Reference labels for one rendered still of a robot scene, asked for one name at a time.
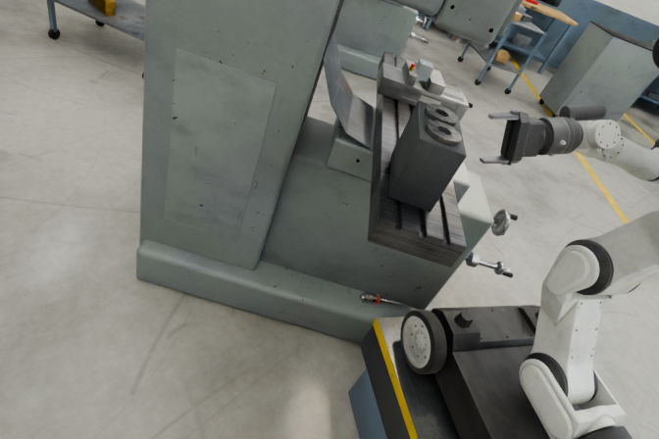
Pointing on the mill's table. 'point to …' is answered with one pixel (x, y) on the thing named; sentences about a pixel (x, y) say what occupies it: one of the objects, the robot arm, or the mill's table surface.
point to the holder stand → (426, 156)
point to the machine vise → (409, 84)
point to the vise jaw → (435, 83)
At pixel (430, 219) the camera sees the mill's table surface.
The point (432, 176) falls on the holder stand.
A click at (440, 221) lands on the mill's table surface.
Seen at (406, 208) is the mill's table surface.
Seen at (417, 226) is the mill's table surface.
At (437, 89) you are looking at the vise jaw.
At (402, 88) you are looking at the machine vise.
